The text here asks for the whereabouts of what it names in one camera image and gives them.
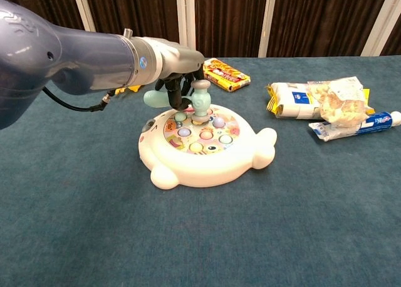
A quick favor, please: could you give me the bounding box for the dark brown pleated curtain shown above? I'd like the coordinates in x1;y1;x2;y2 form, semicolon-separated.
0;0;401;59

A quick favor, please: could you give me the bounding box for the yellow red snack package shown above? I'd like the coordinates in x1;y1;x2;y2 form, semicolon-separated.
202;58;251;93

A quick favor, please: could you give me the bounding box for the blue white toothpaste tube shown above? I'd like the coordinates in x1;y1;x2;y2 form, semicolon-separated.
308;110;401;142

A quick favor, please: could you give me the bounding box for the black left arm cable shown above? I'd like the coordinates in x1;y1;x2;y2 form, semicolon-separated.
42;86;115;113

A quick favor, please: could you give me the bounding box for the white whale whack-a-mole toy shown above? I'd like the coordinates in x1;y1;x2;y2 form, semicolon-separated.
138;104;278;190

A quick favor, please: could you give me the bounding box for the teal felt table cover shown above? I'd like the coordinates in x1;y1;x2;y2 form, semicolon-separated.
0;55;401;287

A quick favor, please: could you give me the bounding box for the white frame pole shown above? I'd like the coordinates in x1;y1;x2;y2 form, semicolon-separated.
360;0;401;57
175;0;197;50
258;0;279;58
71;0;96;33

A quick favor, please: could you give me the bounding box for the mint green toy hammer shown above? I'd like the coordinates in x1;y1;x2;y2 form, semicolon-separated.
143;79;211;125

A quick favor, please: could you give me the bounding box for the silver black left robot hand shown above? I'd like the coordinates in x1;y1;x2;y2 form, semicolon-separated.
155;38;206;111

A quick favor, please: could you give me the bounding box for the white yellow biscuit package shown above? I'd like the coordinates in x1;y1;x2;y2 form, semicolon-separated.
266;81;375;120

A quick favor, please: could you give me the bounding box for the yellow rubber chicken toy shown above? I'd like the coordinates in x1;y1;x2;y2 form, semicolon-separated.
115;84;142;96

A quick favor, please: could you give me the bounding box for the clear bag of bread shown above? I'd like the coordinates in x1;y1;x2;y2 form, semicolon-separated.
306;76;369;125

